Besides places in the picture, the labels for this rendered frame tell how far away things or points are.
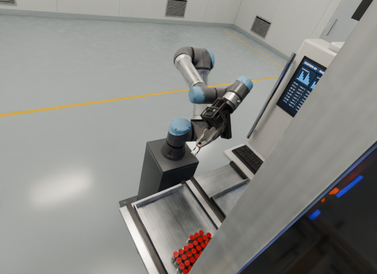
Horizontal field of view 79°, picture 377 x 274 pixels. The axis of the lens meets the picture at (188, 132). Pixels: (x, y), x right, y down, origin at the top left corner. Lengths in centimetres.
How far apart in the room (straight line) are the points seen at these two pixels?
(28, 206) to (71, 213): 31
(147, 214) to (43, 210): 122
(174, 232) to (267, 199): 76
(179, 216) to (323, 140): 88
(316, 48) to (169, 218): 107
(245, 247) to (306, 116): 22
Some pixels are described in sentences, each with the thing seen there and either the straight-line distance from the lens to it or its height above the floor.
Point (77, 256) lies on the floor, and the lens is 194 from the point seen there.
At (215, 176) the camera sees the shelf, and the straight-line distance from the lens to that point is 126.
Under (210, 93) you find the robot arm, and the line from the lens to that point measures 101.
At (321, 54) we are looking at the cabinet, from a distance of 135.
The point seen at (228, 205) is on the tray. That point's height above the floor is 88.
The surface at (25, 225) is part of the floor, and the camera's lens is 211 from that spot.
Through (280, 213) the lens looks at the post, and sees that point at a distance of 30.
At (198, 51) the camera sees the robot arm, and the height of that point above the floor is 133.
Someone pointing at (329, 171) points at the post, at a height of 167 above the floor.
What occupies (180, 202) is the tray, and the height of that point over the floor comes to 88.
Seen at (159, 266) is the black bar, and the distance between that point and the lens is 95.
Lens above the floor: 180
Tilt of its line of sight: 39 degrees down
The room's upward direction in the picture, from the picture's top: 18 degrees clockwise
